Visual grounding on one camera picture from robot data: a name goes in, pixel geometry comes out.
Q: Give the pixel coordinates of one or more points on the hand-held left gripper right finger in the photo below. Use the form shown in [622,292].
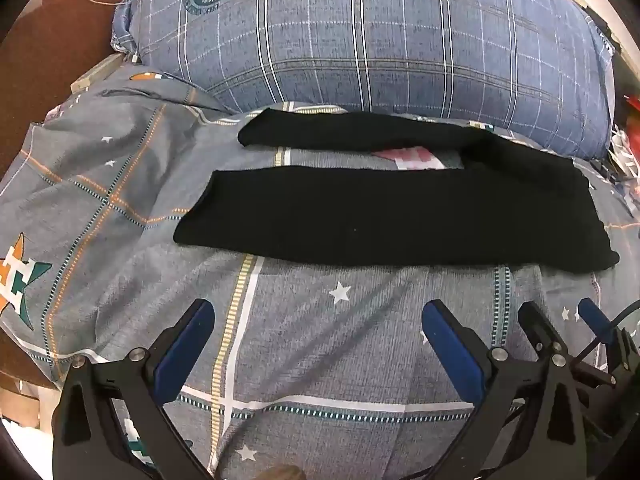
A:
[451,346]

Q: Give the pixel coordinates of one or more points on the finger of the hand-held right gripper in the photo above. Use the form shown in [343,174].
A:
[595,317]
[540,327]

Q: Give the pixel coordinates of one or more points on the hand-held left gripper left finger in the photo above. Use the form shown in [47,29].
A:
[184,356]

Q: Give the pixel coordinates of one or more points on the black pants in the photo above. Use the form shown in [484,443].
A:
[350,220]

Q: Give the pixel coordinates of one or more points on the grey printed bed sheet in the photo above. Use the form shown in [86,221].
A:
[125,200]

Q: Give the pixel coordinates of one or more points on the blue plaid pillow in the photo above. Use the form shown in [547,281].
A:
[380,35]

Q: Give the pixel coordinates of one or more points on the brown headboard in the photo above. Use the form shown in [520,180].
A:
[55,35]

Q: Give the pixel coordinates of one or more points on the wooden bed frame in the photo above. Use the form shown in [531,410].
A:
[20,400]

